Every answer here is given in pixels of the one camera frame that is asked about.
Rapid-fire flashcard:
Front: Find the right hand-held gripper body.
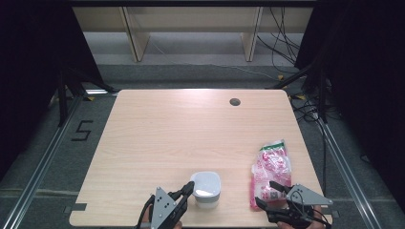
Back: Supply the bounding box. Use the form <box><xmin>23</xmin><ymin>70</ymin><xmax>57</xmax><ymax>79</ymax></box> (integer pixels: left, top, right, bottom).
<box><xmin>266</xmin><ymin>183</ymin><xmax>334</xmax><ymax>228</ymax></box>

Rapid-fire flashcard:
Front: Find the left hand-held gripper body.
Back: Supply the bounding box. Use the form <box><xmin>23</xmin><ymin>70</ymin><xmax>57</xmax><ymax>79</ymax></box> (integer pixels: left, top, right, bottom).
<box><xmin>149</xmin><ymin>186</ymin><xmax>190</xmax><ymax>229</ymax></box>

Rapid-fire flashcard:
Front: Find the clear plastic bag red print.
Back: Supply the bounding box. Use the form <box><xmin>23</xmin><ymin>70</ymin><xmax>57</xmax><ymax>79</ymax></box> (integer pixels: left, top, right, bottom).
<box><xmin>249</xmin><ymin>138</ymin><xmax>293</xmax><ymax>211</ymax></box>

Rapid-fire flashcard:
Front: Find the clear jar with white lid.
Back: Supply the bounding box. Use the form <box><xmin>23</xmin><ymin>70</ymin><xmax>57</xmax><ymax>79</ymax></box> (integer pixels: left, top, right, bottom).
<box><xmin>189</xmin><ymin>171</ymin><xmax>223</xmax><ymax>210</ymax></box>

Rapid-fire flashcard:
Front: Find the person's right hand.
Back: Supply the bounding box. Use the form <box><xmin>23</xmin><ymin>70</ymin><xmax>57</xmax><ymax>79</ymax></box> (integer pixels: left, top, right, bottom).
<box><xmin>276</xmin><ymin>206</ymin><xmax>327</xmax><ymax>229</ymax></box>

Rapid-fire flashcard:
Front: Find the black metal stand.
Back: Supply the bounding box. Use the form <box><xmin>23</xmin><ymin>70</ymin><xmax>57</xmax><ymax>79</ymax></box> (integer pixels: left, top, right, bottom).
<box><xmin>56</xmin><ymin>63</ymin><xmax>117</xmax><ymax>128</ymax></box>
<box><xmin>268</xmin><ymin>60</ymin><xmax>330</xmax><ymax>124</ymax></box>

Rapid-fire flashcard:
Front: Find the black curtain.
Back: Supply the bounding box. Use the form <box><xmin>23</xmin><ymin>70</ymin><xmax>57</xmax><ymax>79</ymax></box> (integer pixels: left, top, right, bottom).
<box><xmin>0</xmin><ymin>0</ymin><xmax>103</xmax><ymax>180</ymax></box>
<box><xmin>294</xmin><ymin>0</ymin><xmax>405</xmax><ymax>206</ymax></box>

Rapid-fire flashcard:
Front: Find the light wooden shelf unit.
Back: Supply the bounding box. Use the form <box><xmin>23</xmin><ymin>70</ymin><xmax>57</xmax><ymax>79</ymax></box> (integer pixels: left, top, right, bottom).
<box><xmin>72</xmin><ymin>6</ymin><xmax>314</xmax><ymax>63</ymax></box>

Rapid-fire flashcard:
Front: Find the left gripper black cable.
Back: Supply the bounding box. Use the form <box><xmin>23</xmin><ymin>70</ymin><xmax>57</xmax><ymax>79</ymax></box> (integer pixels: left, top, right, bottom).
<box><xmin>135</xmin><ymin>194</ymin><xmax>156</xmax><ymax>229</ymax></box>

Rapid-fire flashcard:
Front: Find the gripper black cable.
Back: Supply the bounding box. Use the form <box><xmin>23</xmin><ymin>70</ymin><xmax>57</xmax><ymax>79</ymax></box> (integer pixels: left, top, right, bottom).
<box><xmin>287</xmin><ymin>190</ymin><xmax>332</xmax><ymax>229</ymax></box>
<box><xmin>135</xmin><ymin>194</ymin><xmax>156</xmax><ymax>229</ymax></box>

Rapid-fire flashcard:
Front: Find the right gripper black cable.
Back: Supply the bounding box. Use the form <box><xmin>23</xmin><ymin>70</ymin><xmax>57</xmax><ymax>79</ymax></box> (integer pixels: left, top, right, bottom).
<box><xmin>287</xmin><ymin>190</ymin><xmax>332</xmax><ymax>229</ymax></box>

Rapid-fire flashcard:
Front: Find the long aluminium floor rail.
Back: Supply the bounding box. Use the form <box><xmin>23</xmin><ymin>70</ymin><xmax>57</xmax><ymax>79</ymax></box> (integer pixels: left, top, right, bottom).
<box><xmin>0</xmin><ymin>94</ymin><xmax>84</xmax><ymax>229</ymax></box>
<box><xmin>317</xmin><ymin>119</ymin><xmax>383</xmax><ymax>229</ymax></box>

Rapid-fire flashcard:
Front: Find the black floor cable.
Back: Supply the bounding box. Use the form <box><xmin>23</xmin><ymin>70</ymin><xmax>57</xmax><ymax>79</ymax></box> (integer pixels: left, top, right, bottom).
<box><xmin>289</xmin><ymin>94</ymin><xmax>330</xmax><ymax>194</ymax></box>

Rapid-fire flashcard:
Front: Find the short silver floor rail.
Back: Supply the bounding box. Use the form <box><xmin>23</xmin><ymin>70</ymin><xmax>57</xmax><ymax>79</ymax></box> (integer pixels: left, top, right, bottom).
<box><xmin>83</xmin><ymin>89</ymin><xmax>119</xmax><ymax>96</ymax></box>

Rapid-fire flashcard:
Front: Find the bundle of black cables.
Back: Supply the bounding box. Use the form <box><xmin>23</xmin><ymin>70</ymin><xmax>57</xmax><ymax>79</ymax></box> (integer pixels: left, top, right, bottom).
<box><xmin>256</xmin><ymin>7</ymin><xmax>302</xmax><ymax>67</ymax></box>

